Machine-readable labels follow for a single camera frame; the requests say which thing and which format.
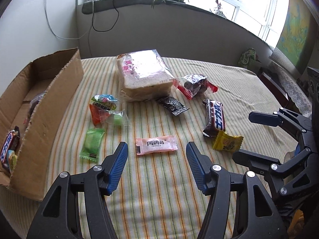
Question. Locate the colourful jelly candy bag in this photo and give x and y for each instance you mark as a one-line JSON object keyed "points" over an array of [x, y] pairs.
{"points": [[104, 108]]}

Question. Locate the small flower figurine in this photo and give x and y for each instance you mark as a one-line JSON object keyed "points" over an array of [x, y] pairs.
{"points": [[218, 9]]}

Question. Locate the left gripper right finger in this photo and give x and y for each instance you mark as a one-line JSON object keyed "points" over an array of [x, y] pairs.
{"points": [[256, 215]]}

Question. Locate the pink snack packet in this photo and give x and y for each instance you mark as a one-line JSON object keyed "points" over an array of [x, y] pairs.
{"points": [[156, 145]]}

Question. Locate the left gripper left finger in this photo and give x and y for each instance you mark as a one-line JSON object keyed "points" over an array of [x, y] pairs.
{"points": [[58, 215]]}

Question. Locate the striped tablecloth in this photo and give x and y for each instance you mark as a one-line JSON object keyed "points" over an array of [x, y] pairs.
{"points": [[157, 196]]}

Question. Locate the black small snack packet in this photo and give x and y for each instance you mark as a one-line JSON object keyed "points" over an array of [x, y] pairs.
{"points": [[174, 106]]}

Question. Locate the green candy packet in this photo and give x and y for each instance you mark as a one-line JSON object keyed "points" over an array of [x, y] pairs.
{"points": [[91, 145]]}

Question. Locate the green patterned bag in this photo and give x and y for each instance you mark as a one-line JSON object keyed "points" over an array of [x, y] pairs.
{"points": [[247, 58]]}

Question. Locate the wall map poster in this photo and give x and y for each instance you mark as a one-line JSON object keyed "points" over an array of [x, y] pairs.
{"points": [[297, 37]]}

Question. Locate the yellow candy packet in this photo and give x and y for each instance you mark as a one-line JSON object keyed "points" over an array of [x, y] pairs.
{"points": [[226, 142]]}

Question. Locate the packaged sliced bread loaf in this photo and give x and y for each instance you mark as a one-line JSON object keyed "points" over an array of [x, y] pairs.
{"points": [[143, 75]]}

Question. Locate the red chocolate cake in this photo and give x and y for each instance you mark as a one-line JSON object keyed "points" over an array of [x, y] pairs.
{"points": [[194, 86]]}

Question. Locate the brown cardboard box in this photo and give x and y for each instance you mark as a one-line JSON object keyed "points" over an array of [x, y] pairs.
{"points": [[35, 101]]}

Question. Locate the brown Snickers bar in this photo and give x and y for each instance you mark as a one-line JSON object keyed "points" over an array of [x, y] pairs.
{"points": [[215, 122]]}

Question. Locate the Snickers bar in box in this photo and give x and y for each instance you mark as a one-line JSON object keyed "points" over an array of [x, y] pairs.
{"points": [[8, 151]]}

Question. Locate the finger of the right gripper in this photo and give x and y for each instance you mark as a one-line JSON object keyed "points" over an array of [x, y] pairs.
{"points": [[273, 171], [264, 118]]}

